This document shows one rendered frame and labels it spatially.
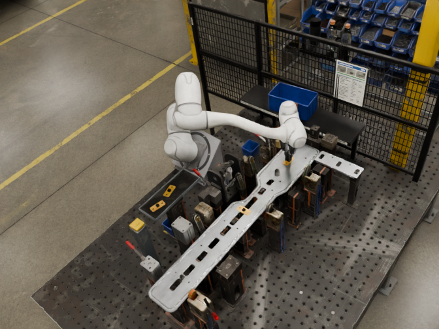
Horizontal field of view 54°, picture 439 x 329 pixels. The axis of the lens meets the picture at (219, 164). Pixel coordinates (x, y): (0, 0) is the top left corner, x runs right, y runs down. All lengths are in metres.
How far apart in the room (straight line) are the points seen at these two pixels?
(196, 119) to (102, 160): 2.38
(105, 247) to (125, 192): 1.32
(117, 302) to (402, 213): 1.83
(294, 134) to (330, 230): 0.76
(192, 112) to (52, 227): 2.24
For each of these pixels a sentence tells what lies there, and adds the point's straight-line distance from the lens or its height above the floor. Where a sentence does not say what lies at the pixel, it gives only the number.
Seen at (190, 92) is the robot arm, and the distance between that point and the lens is 2.34.
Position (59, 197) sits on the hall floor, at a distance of 4.40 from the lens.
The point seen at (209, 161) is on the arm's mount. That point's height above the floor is 0.86.
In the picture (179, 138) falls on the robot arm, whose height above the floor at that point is 1.08.
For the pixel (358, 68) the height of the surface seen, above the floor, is 1.43.
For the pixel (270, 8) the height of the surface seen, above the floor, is 1.01.
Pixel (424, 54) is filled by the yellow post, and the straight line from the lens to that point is 2.63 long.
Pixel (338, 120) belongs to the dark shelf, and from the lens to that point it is 3.00.
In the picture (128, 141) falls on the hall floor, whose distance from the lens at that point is 4.68.
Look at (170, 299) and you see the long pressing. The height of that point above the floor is 1.00.
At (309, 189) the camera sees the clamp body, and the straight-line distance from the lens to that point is 2.66.
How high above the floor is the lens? 2.96
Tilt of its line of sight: 45 degrees down
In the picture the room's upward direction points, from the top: 10 degrees counter-clockwise
